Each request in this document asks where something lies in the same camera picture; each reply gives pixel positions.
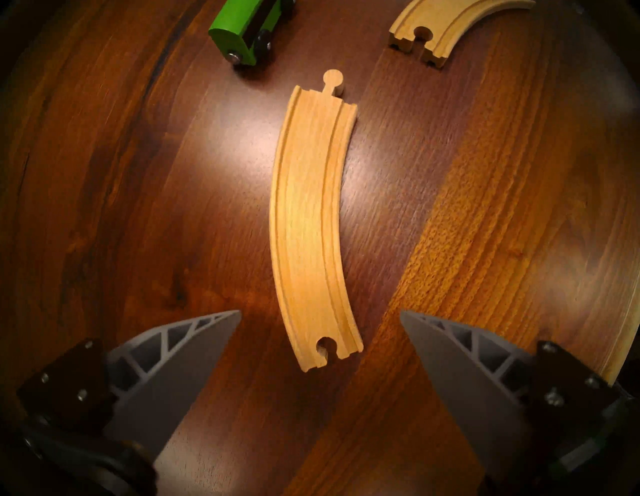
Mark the green toy train car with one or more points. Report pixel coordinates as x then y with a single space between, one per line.
235 25

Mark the curved wooden train track piece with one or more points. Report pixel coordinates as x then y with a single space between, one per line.
450 25
305 225

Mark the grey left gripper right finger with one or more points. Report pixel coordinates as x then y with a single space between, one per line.
465 390

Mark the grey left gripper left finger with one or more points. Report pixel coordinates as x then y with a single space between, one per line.
165 380

